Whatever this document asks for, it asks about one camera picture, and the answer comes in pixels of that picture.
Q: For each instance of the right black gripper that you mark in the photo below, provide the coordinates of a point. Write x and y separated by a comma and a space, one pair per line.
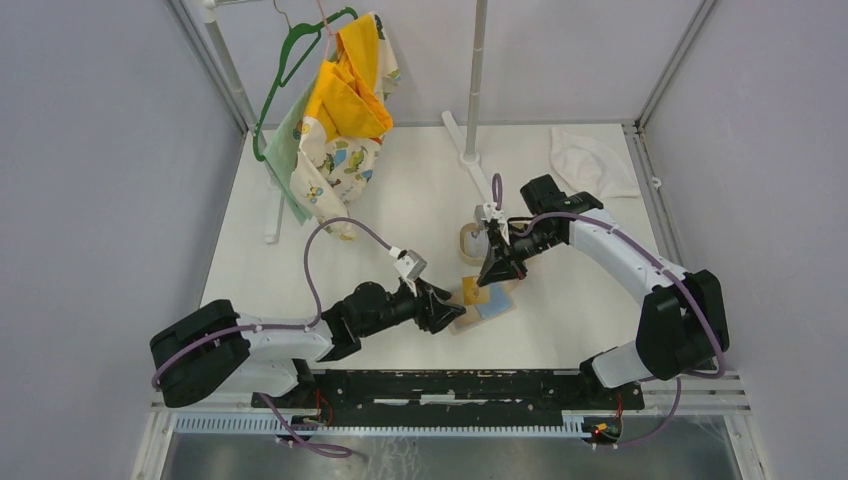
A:
500, 262

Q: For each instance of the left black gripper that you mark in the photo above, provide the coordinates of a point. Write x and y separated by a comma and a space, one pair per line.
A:
441, 311

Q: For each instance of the beige card holder wallet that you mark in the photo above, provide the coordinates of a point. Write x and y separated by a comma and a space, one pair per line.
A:
501, 303

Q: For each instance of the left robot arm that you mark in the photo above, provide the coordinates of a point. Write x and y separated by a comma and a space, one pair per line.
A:
218, 350

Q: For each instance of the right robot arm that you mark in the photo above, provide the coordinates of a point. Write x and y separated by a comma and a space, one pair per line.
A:
682, 327

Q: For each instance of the beige oval tray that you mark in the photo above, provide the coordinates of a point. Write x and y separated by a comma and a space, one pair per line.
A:
473, 244

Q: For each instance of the right rack foot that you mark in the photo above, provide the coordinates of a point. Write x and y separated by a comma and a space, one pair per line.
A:
469, 158

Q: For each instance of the right rack pole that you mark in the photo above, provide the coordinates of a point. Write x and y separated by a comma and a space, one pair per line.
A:
481, 9

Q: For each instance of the rack pole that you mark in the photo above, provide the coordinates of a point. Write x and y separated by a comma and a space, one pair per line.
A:
481, 9
230, 72

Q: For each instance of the white cloth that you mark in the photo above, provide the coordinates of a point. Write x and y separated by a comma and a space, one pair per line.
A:
586, 164

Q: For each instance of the cream printed cloth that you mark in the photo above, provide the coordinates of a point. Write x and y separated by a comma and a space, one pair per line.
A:
332, 174

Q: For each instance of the yellow cloth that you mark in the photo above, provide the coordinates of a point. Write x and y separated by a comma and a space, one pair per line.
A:
349, 94

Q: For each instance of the light green printed cloth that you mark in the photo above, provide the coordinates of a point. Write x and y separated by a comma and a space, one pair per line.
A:
293, 117

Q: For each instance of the pink clothes hanger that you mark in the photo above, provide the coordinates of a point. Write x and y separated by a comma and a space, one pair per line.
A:
330, 52

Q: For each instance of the green clothes hanger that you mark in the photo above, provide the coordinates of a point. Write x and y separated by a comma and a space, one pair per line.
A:
284, 74

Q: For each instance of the left rack pole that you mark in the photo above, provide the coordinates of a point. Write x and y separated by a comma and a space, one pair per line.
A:
230, 72

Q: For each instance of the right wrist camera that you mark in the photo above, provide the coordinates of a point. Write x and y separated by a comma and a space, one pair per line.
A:
489, 215

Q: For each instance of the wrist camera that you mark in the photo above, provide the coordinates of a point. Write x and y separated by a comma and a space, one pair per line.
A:
409, 265
489, 215

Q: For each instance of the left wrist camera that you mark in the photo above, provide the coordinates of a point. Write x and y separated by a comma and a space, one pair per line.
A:
409, 265

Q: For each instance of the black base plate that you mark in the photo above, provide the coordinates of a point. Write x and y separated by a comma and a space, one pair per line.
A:
454, 398

